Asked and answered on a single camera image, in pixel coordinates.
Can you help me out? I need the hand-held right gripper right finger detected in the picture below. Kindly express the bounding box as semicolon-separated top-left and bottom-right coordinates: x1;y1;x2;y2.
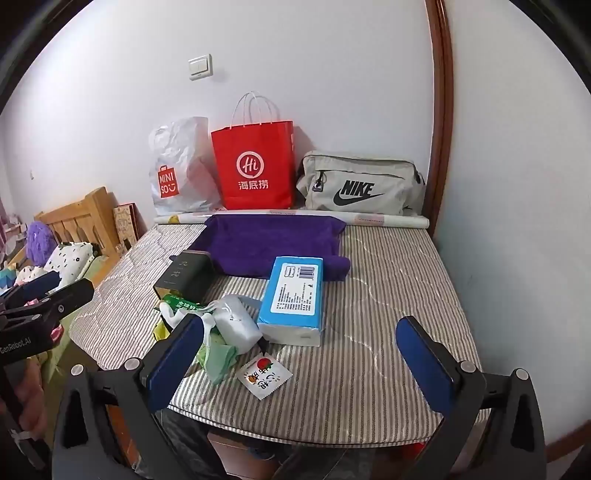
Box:
396;316;548;480

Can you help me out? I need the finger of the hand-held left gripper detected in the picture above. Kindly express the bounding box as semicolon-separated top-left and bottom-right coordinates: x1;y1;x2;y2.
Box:
25;278;95;326
0;270;62;311

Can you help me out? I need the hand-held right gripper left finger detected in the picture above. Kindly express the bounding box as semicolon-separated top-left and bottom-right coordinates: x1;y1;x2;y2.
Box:
53;313;206;480

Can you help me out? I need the light green cloth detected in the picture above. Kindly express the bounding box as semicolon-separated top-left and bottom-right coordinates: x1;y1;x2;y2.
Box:
196;323;239;387

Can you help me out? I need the white glove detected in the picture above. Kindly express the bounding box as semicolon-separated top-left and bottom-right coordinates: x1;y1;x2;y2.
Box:
161;295;245;334

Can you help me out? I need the green snack packet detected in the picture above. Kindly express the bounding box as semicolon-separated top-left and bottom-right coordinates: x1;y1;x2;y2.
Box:
159;294;205;320

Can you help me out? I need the white fruit print sachet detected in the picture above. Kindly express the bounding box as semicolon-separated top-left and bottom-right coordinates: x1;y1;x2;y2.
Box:
235;353;293;400

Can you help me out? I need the person's left hand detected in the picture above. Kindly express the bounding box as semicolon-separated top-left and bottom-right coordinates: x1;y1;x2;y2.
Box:
11;364;50;441

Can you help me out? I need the light green bedsheet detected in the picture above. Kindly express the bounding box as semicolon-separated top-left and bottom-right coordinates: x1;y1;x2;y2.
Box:
41;256;118;370

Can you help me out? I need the white dotted pillow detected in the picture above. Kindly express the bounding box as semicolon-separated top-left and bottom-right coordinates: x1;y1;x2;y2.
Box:
44;242;95;292

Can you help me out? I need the purple plush toy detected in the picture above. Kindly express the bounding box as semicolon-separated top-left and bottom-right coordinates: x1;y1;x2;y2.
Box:
25;220;57;269

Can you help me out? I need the brown framed book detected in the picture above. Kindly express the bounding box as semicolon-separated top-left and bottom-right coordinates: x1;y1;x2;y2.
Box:
113;202;139;248

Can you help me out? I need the dark green box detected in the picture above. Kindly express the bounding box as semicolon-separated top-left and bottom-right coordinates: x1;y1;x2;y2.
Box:
153;250;214;305

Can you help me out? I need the wooden headboard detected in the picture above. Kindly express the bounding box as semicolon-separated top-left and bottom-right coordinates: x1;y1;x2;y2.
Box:
34;187;122;259

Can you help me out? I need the blue tissue pack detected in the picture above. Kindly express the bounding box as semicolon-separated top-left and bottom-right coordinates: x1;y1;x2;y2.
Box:
256;256;325;347

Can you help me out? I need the printed paper roll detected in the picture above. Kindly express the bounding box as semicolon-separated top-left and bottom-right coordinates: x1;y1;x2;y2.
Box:
154;209;430;230

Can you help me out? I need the purple towel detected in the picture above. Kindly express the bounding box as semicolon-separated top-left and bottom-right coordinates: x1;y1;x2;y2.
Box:
168;215;352;281

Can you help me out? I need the white plastic shopping bag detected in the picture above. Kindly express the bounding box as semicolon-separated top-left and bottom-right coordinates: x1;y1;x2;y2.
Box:
148;116;223;216

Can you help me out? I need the beige waist bag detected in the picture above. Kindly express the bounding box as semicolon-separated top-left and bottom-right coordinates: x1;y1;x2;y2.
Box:
295;150;426;216

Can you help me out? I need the red paper shopping bag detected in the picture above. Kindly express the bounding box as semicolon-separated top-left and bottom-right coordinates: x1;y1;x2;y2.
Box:
211;91;296;211

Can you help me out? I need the white light switch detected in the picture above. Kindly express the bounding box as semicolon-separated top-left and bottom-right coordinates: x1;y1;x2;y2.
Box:
188;54;214;80

